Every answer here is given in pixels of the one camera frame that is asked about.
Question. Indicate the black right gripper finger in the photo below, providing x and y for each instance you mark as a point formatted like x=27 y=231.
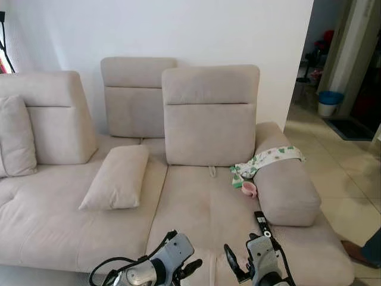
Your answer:
x=235 y=265

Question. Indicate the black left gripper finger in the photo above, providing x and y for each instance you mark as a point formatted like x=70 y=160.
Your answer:
x=191 y=267

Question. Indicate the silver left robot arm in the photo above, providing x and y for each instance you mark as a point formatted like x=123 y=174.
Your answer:
x=134 y=275

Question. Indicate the beige fabric sofa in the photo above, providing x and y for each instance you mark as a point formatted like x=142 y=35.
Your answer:
x=196 y=202

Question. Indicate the beige sofa armrest cushion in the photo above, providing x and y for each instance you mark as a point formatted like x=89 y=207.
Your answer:
x=286 y=190

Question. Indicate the beige sofa pull tab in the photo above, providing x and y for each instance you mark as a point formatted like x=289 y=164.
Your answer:
x=212 y=172

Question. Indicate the beige rectangular pillow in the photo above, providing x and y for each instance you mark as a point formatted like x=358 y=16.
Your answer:
x=117 y=177

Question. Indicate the wide beige sofa backrest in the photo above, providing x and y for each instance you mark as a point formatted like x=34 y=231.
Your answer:
x=209 y=119

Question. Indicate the narrow beige sofa backrest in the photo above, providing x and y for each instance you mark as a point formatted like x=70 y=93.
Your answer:
x=134 y=95

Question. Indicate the slanted beige sofa backrest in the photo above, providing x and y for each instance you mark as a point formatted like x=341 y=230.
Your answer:
x=56 y=125

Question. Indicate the beige upright pillow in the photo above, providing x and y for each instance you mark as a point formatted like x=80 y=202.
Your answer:
x=15 y=137

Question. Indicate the black remote control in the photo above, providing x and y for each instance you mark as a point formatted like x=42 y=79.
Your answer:
x=262 y=224

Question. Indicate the pink cup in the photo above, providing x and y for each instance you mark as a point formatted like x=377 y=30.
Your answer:
x=249 y=189

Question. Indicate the person's dark trouser leg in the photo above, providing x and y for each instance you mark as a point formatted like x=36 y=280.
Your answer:
x=374 y=247

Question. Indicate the white green patterned cloth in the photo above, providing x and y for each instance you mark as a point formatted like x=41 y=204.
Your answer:
x=271 y=158

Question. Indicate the dark door mat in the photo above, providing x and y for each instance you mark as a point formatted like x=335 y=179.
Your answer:
x=351 y=128

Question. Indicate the blue and white bucket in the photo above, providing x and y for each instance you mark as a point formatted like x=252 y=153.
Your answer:
x=330 y=101

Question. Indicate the red object on stand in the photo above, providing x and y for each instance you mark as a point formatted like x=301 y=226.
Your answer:
x=326 y=39

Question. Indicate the grey pillar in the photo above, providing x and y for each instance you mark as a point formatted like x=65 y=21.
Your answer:
x=351 y=47

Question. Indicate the black stand with red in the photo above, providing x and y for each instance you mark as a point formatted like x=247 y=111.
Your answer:
x=5 y=50

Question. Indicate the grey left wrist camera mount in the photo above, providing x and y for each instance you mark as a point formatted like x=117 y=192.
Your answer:
x=172 y=250

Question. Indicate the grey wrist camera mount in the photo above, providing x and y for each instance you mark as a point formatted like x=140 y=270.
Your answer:
x=265 y=256
x=172 y=250

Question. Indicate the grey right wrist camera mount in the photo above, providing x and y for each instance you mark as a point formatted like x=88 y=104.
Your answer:
x=265 y=256

